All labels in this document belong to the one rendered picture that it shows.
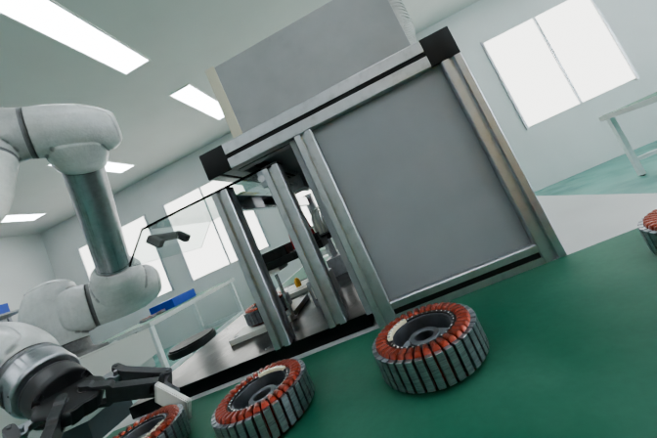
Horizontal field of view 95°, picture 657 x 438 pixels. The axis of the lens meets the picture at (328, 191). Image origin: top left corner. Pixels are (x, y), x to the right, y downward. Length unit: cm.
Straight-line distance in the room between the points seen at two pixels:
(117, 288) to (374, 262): 98
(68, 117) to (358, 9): 76
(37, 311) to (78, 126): 61
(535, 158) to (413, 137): 553
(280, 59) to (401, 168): 34
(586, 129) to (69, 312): 640
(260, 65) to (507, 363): 61
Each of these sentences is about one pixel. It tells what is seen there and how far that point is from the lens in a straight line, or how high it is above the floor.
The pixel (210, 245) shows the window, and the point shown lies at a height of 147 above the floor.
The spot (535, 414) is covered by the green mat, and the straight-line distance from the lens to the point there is 29.
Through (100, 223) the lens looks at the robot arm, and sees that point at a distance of 116.
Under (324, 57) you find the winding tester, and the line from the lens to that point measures 65.
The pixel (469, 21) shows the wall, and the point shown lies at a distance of 638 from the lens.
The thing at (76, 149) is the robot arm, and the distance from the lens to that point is 104.
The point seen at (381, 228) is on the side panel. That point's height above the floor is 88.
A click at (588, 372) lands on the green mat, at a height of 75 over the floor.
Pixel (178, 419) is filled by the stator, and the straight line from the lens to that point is 50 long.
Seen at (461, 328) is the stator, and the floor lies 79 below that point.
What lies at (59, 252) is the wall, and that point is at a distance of 876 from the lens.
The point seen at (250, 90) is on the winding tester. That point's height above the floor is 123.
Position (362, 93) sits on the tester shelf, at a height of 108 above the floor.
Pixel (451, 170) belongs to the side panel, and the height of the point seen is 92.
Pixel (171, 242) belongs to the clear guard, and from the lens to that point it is 79.
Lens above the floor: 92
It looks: 5 degrees up
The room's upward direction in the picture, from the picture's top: 24 degrees counter-clockwise
